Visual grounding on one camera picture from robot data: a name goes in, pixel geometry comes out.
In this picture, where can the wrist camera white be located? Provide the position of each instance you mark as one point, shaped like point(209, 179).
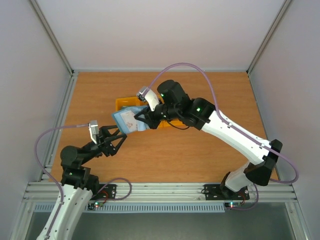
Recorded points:
point(93, 130)
point(145, 94)

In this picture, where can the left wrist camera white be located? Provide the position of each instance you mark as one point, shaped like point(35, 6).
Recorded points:
point(93, 130)

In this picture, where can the white card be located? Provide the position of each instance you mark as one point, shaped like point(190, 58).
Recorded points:
point(130, 123)

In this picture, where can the yellow bin left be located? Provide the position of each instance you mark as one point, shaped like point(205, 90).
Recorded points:
point(125, 102)

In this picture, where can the slotted cable duct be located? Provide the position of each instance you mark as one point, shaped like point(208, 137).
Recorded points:
point(134, 208)

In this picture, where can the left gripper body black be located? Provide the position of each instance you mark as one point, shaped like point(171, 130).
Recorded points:
point(102, 145)

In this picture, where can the yellow bin middle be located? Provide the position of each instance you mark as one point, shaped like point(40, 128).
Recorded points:
point(162, 125)

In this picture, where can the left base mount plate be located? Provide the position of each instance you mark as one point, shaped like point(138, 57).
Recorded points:
point(108, 192)

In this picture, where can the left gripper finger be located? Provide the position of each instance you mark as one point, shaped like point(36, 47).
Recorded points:
point(114, 143)
point(108, 131)

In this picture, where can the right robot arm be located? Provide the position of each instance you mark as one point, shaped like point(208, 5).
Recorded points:
point(172, 103)

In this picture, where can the blue leather card holder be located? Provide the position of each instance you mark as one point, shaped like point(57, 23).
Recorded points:
point(120, 124)

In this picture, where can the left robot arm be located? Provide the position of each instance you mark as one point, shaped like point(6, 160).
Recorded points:
point(78, 185)

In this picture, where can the base mount plate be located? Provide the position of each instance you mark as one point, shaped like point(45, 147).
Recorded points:
point(214, 192)
point(108, 192)

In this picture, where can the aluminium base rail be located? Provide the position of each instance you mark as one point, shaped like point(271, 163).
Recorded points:
point(165, 192)

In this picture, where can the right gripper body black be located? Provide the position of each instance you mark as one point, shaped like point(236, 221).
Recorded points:
point(152, 117)

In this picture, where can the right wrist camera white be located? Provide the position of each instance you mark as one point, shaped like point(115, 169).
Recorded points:
point(145, 94)

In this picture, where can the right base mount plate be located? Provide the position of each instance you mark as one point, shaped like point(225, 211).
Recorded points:
point(214, 192)

